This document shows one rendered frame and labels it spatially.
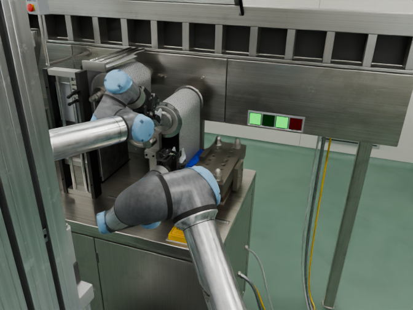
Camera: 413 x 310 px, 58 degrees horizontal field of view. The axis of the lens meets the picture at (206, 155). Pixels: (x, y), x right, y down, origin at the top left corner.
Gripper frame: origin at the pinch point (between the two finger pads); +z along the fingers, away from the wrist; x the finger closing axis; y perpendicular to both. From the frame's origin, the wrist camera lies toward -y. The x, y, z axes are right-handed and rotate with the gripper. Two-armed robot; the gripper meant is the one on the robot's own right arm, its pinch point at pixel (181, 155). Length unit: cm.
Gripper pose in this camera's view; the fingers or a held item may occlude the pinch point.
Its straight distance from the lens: 153.0
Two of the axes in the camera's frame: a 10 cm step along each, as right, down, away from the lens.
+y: 0.2, -9.0, -4.4
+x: -9.5, -1.6, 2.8
